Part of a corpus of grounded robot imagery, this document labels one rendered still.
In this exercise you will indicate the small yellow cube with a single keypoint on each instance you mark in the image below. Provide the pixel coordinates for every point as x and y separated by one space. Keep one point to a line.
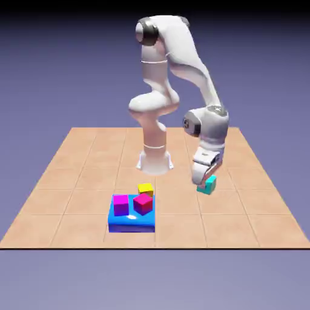
145 188

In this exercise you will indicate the small teal cube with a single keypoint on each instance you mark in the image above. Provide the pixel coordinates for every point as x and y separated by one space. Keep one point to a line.
209 187

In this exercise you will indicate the small crimson cube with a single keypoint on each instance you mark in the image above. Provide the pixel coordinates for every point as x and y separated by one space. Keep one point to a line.
143 203

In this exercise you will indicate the large blue box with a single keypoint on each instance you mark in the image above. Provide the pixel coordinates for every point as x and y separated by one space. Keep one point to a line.
130 221

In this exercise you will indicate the small magenta cube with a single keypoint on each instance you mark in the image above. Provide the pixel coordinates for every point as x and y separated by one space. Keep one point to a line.
120 205

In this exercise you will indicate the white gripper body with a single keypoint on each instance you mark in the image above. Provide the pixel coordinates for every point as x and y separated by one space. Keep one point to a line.
199 172

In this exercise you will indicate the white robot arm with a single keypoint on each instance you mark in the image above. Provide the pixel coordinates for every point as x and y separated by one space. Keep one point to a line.
155 80

